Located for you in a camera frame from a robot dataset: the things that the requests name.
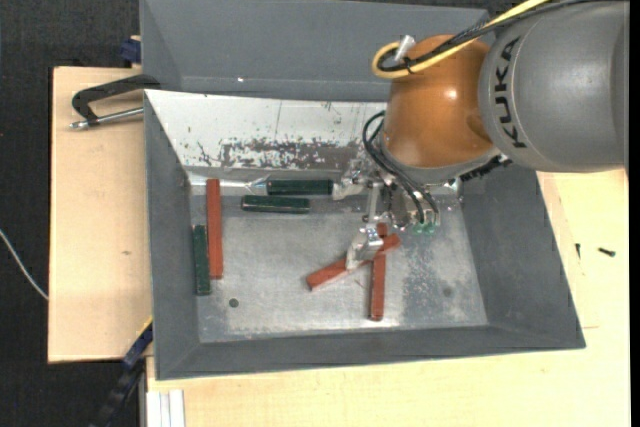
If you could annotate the red-brown block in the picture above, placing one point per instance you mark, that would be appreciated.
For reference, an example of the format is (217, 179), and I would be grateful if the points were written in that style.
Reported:
(327, 276)
(214, 230)
(378, 290)

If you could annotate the dark green flat block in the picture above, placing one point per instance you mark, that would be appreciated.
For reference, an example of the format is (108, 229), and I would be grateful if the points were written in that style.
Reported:
(300, 187)
(201, 260)
(275, 204)

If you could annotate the small black screw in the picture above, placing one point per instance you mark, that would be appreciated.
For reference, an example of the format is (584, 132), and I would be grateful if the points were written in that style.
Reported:
(607, 252)

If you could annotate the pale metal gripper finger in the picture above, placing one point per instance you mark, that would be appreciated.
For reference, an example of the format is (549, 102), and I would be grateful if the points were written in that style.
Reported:
(371, 233)
(358, 254)

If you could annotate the pale wood flat board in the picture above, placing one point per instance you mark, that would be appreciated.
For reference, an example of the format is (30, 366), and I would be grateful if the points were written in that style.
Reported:
(95, 225)

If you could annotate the grey metal bin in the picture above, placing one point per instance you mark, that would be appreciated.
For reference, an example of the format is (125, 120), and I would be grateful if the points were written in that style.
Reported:
(300, 285)

